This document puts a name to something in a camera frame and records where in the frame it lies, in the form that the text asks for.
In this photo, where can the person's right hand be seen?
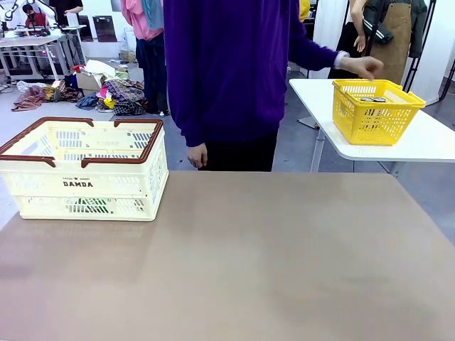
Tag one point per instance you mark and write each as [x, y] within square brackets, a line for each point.
[197, 156]

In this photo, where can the person's left hand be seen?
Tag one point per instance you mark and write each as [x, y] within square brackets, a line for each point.
[362, 65]

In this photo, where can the green white soda can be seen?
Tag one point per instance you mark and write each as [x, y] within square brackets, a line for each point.
[96, 202]

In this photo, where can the person's left forearm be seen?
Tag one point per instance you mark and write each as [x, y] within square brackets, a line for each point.
[320, 57]

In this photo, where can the person's right forearm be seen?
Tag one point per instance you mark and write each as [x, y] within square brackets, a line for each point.
[188, 120]

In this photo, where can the yellow plastic basket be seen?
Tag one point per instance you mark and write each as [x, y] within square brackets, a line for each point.
[377, 124]

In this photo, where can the cream plastic shopping basket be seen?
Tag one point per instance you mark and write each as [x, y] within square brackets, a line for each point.
[106, 184]

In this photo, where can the silver topped drink can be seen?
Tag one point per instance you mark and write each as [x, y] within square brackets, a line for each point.
[366, 99]
[379, 99]

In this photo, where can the white standing panel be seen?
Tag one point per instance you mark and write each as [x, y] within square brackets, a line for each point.
[328, 32]

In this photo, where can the black tripod stand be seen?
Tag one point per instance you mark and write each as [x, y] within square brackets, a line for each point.
[414, 67]

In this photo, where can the yellow hanging garment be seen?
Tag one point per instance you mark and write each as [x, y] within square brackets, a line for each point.
[304, 9]

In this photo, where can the person in purple sweater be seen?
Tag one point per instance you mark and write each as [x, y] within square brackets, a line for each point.
[227, 71]

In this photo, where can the white side table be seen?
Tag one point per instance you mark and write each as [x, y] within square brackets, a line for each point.
[426, 142]

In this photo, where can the pile of colourful clothes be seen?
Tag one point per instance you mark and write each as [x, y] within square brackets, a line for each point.
[117, 94]

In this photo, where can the person in pink hoodie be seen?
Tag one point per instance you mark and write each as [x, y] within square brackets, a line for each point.
[149, 53]

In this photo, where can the brown cardboard box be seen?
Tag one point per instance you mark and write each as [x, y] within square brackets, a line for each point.
[89, 80]

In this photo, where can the person in black top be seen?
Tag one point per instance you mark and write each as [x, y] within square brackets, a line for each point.
[67, 10]

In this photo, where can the grey work table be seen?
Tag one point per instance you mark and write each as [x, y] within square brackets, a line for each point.
[25, 42]

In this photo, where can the person in red top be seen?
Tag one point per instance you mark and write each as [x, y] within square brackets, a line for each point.
[33, 17]

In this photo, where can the dark wall picture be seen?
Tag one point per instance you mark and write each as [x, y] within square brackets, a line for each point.
[85, 30]
[105, 29]

